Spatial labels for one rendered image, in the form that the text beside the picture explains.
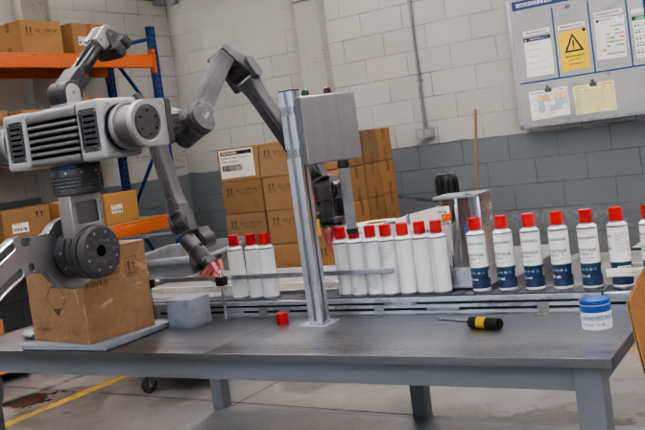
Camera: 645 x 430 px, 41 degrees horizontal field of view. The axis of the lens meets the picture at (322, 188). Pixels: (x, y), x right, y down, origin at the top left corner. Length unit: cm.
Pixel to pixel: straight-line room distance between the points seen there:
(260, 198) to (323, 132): 401
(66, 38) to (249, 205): 195
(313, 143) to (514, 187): 479
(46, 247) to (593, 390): 142
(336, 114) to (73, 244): 79
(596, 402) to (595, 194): 502
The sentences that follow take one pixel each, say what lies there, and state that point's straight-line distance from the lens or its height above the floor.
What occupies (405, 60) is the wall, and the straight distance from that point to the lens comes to 742.
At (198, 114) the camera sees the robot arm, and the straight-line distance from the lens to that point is 235.
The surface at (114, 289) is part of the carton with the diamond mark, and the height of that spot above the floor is 99.
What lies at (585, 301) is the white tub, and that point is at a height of 90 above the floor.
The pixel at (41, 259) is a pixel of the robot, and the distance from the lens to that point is 242.
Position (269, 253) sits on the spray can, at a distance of 271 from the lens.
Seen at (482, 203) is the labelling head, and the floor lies 111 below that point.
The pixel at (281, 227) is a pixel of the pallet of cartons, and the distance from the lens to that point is 635.
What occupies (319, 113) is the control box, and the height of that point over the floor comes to 142.
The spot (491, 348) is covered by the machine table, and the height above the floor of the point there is 83.
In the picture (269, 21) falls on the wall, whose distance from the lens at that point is 818.
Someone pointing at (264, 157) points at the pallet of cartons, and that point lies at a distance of 636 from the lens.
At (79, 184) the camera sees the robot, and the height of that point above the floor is 132.
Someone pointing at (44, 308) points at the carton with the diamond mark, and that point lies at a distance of 280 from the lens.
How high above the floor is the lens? 134
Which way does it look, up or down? 3 degrees down
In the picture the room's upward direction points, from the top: 8 degrees counter-clockwise
